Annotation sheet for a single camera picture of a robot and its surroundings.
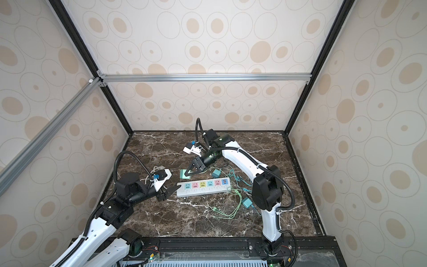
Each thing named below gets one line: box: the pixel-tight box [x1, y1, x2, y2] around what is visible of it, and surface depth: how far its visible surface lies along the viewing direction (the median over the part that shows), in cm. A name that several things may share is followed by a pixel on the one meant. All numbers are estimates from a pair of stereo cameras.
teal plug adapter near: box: [242, 196, 255, 209], surface depth 87 cm
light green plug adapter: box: [179, 169, 191, 180], surface depth 72 cm
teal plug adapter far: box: [211, 169, 222, 179], surface depth 98 cm
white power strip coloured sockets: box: [176, 177, 232, 198], surface depth 91 cm
